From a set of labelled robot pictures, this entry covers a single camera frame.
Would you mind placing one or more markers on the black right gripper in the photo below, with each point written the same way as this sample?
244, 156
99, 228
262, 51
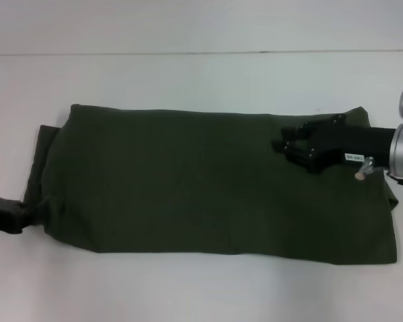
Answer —
356, 141

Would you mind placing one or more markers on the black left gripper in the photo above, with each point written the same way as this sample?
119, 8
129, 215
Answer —
1, 213

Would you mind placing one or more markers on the dark green FREE! shirt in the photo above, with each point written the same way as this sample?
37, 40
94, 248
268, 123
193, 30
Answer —
205, 184

